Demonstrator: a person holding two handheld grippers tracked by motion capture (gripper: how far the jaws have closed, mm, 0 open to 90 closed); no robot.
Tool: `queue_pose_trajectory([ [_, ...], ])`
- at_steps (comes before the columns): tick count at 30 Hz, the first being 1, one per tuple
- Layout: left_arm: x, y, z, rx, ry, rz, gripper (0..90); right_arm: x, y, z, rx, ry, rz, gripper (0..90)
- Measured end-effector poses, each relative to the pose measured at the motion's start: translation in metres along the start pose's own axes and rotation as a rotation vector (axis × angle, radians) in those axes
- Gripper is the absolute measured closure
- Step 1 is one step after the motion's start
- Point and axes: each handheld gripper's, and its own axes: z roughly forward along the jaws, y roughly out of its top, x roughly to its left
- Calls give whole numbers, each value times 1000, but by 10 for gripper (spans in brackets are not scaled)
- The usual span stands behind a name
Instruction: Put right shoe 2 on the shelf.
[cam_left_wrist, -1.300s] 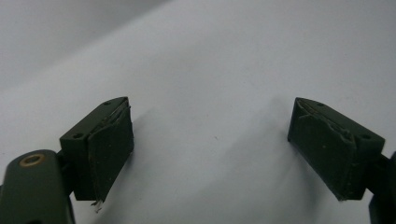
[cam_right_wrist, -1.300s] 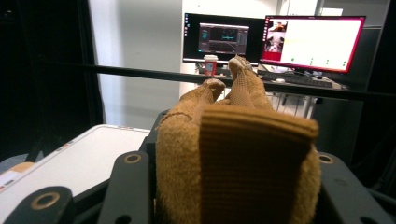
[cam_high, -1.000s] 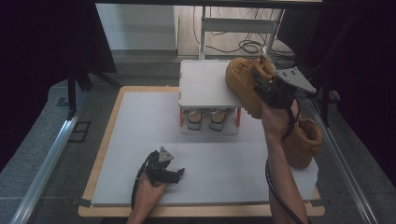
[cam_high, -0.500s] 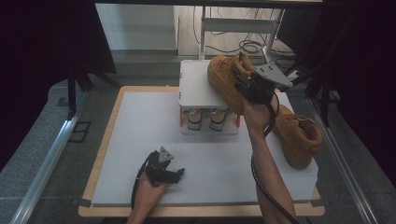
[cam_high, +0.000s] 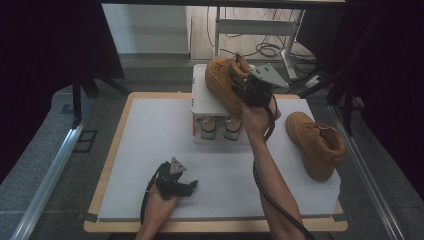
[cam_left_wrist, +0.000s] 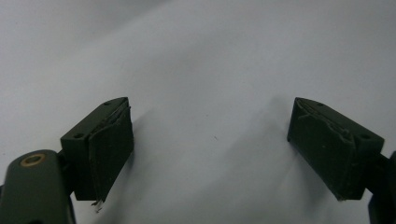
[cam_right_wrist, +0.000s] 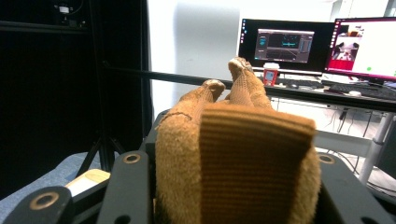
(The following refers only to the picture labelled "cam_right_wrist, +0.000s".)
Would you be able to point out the black curtain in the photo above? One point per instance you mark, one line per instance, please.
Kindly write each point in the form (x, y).
(37, 93)

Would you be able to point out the black desk with white frame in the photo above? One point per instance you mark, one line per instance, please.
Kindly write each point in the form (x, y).
(327, 99)

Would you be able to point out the tan suede boot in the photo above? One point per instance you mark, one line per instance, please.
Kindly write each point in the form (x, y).
(236, 161)

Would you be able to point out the white computer mouse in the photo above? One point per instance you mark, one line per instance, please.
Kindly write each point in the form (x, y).
(355, 93)

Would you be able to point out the red paper cup white lid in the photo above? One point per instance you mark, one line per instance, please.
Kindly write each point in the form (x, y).
(270, 76)

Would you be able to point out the small camera on stand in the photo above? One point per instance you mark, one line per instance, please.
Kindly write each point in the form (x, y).
(67, 14)

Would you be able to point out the black tripod stand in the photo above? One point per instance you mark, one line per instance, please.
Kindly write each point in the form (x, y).
(101, 93)

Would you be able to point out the black monitor bright screen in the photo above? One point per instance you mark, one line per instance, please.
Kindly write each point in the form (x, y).
(376, 46)

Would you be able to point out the black monitor dark screen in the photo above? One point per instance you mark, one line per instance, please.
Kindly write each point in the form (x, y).
(252, 46)

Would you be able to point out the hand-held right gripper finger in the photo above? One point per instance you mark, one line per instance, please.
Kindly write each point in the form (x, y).
(151, 137)

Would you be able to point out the black keyboard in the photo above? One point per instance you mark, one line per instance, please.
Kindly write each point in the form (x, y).
(370, 91)
(302, 83)

